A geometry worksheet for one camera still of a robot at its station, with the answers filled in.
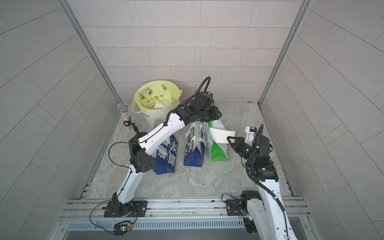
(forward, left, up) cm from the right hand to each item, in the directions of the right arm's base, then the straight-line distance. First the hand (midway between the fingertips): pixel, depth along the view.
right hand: (226, 138), depth 72 cm
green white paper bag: (0, +4, -13) cm, 14 cm away
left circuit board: (-31, +50, -19) cm, 62 cm away
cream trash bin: (+16, +37, 0) cm, 40 cm away
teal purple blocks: (-17, -13, +8) cm, 23 cm away
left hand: (+12, -1, +3) cm, 13 cm away
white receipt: (+1, +3, +1) cm, 3 cm away
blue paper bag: (-4, +31, -8) cm, 32 cm away
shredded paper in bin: (+33, +37, -4) cm, 50 cm away
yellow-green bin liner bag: (+37, +40, -2) cm, 55 cm away
